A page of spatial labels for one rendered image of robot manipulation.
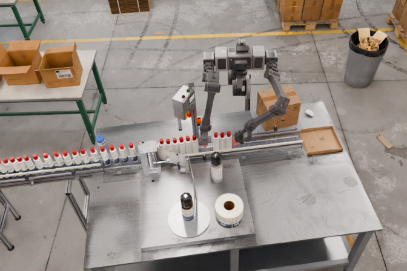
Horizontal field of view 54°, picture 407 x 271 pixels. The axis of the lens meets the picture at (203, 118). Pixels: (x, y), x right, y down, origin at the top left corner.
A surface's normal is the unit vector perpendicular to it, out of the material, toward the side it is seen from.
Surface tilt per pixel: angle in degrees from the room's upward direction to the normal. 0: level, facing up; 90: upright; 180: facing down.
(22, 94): 0
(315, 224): 0
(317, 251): 0
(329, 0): 92
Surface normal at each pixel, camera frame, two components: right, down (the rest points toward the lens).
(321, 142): -0.04, -0.69
